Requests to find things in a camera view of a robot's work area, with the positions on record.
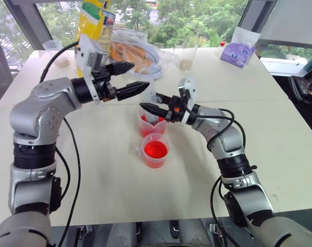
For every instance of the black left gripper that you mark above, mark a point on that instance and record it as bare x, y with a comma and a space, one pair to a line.
102, 88

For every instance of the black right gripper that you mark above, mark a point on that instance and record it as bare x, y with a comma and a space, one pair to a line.
174, 110

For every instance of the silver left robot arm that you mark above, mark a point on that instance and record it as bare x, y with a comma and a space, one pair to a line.
40, 110

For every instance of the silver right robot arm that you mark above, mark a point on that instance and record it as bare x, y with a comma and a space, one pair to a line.
230, 139

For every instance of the clear measuring cup with spout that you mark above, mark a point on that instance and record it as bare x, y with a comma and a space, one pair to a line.
148, 128

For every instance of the clear cup of red liquid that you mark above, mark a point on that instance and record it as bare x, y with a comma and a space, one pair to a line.
155, 151

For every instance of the tall clear cup with grains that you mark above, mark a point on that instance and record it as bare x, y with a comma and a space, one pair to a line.
185, 59

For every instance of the small clear cup with grains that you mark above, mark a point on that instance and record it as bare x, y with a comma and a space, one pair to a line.
58, 55

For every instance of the clear plastic food container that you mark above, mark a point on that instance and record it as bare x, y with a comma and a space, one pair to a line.
135, 51

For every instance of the yellow snack bag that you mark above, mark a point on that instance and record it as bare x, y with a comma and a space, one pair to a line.
94, 23

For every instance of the small red-capped bottle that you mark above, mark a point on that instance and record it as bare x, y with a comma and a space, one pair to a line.
222, 47

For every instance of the purple tissue pack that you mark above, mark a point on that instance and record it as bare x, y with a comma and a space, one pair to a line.
238, 52

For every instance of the black office chair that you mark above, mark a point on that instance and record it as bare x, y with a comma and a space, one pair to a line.
300, 88

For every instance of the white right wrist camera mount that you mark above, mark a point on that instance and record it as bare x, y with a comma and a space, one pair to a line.
188, 87

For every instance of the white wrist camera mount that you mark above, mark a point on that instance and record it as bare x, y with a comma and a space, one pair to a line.
87, 55
188, 87

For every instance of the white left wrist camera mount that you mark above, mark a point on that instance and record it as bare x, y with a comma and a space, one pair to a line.
87, 55

